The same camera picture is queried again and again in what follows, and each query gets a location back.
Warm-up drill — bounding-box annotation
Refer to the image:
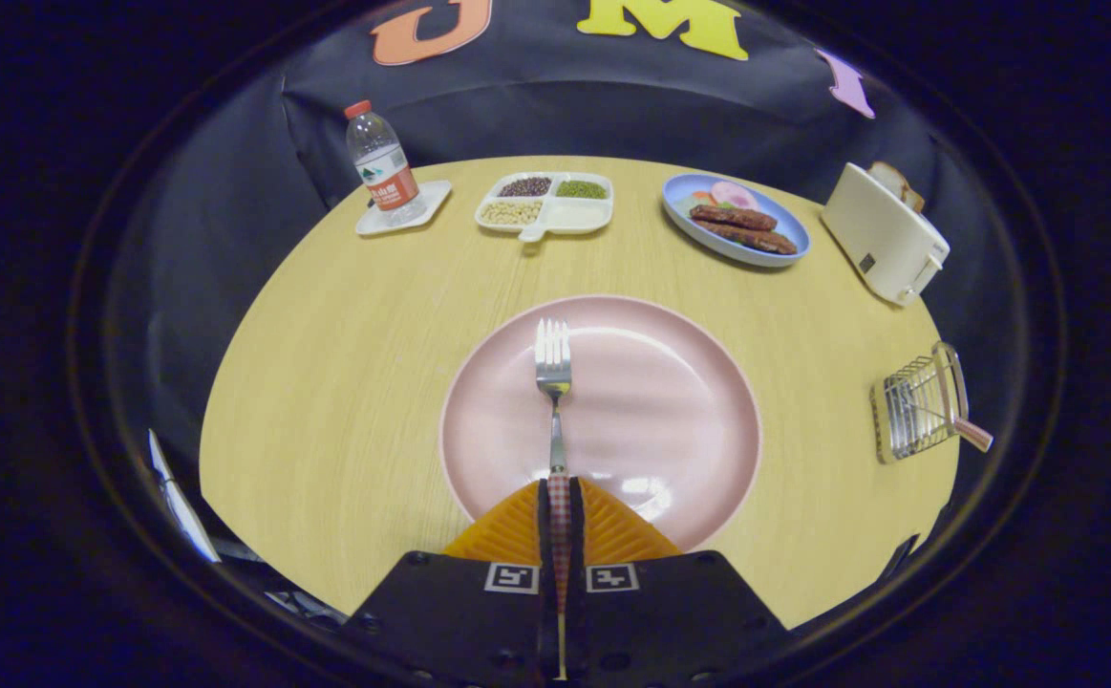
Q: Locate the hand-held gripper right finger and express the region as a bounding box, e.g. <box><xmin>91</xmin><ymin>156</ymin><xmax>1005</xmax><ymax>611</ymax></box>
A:
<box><xmin>569</xmin><ymin>476</ymin><xmax>790</xmax><ymax>688</ymax></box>

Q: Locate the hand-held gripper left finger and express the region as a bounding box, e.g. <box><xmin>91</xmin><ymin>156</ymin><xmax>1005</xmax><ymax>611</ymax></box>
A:
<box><xmin>340</xmin><ymin>478</ymin><xmax>556</xmax><ymax>688</ymax></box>

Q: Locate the metal fork checkered handle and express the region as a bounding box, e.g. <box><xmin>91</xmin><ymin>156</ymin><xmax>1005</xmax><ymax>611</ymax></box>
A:
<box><xmin>534</xmin><ymin>318</ymin><xmax>573</xmax><ymax>681</ymax></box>

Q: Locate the metal spoon checkered handle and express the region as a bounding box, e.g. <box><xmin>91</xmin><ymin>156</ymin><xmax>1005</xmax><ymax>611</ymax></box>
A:
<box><xmin>935</xmin><ymin>363</ymin><xmax>993</xmax><ymax>453</ymax></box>

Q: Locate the pink round plate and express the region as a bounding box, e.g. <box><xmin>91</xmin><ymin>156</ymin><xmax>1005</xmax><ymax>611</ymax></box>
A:
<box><xmin>438</xmin><ymin>294</ymin><xmax>763</xmax><ymax>553</ymax></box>

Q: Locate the white divided bean tray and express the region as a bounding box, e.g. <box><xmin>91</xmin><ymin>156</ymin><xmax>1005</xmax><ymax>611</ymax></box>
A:
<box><xmin>475</xmin><ymin>171</ymin><xmax>615</xmax><ymax>243</ymax></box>

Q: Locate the blue oval plate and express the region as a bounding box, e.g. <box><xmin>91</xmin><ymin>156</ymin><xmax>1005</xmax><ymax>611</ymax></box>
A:
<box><xmin>661</xmin><ymin>173</ymin><xmax>811</xmax><ymax>269</ymax></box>

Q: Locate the brown sausage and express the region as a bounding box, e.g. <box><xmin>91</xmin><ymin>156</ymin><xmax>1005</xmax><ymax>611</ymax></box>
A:
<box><xmin>689</xmin><ymin>204</ymin><xmax>779</xmax><ymax>232</ymax></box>
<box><xmin>694</xmin><ymin>221</ymin><xmax>799</xmax><ymax>256</ymax></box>

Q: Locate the white square coaster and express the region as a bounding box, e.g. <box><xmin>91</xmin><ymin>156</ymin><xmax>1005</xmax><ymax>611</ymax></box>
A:
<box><xmin>355</xmin><ymin>180</ymin><xmax>454</xmax><ymax>237</ymax></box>

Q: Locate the white flat panel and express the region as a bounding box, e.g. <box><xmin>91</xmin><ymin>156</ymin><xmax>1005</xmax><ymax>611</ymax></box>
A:
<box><xmin>147</xmin><ymin>429</ymin><xmax>222</xmax><ymax>565</ymax></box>

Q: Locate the clear water bottle red label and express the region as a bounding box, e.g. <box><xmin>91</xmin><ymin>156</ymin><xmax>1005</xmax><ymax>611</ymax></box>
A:
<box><xmin>344</xmin><ymin>99</ymin><xmax>422</xmax><ymax>226</ymax></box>

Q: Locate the white toaster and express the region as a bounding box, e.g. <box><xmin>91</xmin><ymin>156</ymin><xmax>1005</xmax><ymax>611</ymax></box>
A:
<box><xmin>820</xmin><ymin>161</ymin><xmax>951</xmax><ymax>308</ymax></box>

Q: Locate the black backdrop cloth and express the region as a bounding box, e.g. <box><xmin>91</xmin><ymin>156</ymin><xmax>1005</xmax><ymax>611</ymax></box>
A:
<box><xmin>106</xmin><ymin>0</ymin><xmax>1024</xmax><ymax>574</ymax></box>

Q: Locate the metal wire basket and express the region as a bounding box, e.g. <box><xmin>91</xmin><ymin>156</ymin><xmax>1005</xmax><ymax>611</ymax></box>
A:
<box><xmin>870</xmin><ymin>341</ymin><xmax>972</xmax><ymax>465</ymax></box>

